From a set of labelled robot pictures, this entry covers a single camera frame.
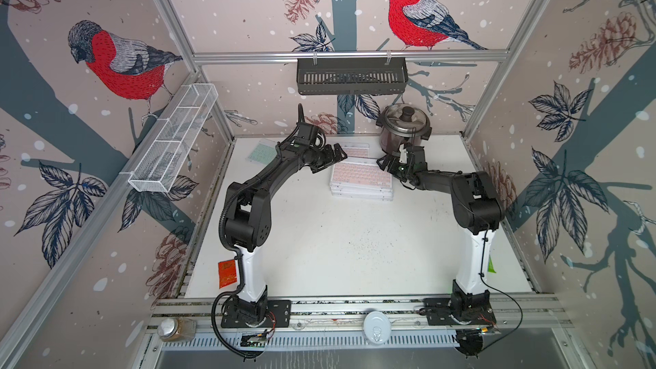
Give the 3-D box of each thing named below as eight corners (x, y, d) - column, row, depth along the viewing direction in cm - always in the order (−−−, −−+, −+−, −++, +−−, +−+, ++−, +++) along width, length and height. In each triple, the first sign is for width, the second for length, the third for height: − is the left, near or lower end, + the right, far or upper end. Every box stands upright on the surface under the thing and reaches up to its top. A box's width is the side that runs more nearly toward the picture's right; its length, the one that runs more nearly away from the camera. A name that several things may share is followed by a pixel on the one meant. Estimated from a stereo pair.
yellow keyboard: (330, 197, 102) (330, 191, 99) (331, 187, 105) (331, 182, 102) (391, 201, 100) (393, 196, 97) (390, 192, 103) (392, 186, 100)
